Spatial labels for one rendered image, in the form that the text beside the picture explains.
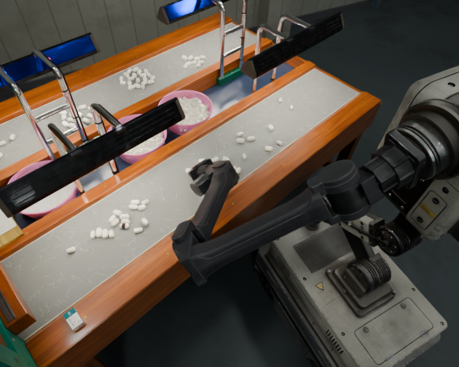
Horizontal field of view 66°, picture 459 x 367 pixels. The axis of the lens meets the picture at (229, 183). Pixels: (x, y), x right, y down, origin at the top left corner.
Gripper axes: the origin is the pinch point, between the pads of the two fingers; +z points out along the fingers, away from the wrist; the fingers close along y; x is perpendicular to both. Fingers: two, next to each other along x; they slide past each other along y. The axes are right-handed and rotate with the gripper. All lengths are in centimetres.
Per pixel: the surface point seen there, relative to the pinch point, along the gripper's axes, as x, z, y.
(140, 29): -81, 177, -101
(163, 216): 8.8, 2.5, 17.9
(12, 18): -119, 179, -14
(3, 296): -2, -3, 72
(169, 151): -8.2, 18.8, -3.9
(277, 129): 7, 4, -51
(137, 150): -13.9, 28.9, 4.9
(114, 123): -30.1, -10.4, 20.1
